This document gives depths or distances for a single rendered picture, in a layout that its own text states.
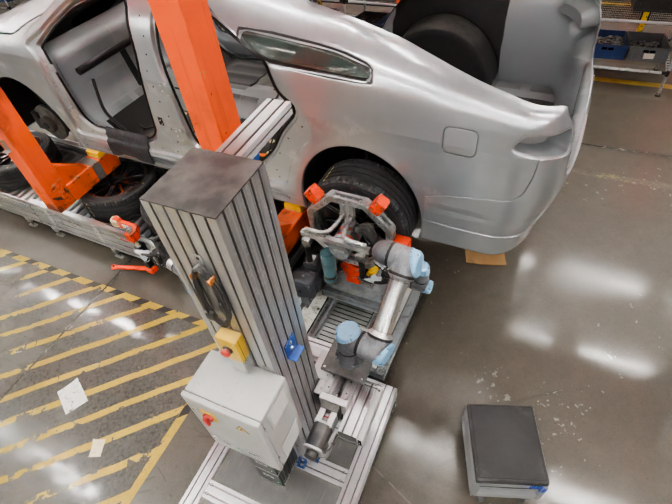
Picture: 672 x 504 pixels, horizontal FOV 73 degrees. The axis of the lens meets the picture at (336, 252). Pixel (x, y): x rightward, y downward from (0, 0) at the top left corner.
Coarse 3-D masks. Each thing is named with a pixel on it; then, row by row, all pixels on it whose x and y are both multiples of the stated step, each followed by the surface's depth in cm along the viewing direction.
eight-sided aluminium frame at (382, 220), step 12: (336, 192) 257; (312, 204) 273; (324, 204) 262; (348, 204) 254; (360, 204) 249; (312, 216) 275; (372, 216) 252; (384, 216) 254; (384, 228) 255; (372, 264) 282
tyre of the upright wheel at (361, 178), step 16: (352, 160) 268; (368, 160) 265; (336, 176) 261; (352, 176) 257; (368, 176) 256; (384, 176) 258; (352, 192) 258; (368, 192) 252; (384, 192) 253; (400, 192) 259; (400, 208) 256; (416, 208) 271; (320, 224) 291; (400, 224) 259; (416, 224) 280
